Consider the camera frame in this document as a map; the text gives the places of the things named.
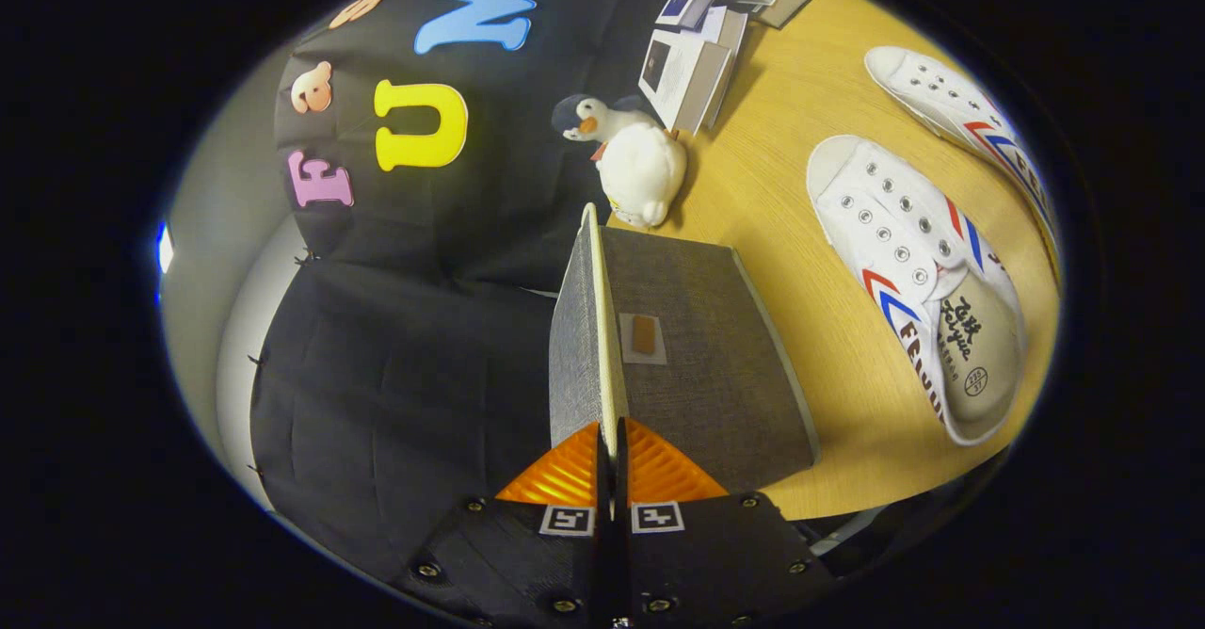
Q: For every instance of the grey fabric storage box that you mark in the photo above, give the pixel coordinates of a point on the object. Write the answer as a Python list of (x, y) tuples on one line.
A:
[(697, 394)]

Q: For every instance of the penguin plush toy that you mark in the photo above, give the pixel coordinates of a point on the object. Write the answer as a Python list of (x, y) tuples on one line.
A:
[(588, 116)]

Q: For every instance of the dark grey book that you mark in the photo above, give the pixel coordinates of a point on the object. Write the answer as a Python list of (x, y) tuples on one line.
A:
[(791, 6)]

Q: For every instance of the white canvas shoe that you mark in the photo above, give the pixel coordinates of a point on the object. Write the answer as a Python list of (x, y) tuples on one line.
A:
[(941, 102), (894, 224)]

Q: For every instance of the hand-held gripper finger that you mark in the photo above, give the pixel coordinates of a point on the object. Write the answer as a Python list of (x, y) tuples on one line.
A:
[(602, 492), (621, 492)]

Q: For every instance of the large white book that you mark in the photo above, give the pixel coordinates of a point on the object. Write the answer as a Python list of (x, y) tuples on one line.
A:
[(678, 73)]

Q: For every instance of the thin white book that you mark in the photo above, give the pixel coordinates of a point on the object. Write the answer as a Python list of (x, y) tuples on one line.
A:
[(730, 31)]

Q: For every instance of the round white plush toy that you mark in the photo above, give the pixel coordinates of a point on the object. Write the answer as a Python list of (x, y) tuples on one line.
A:
[(645, 177)]

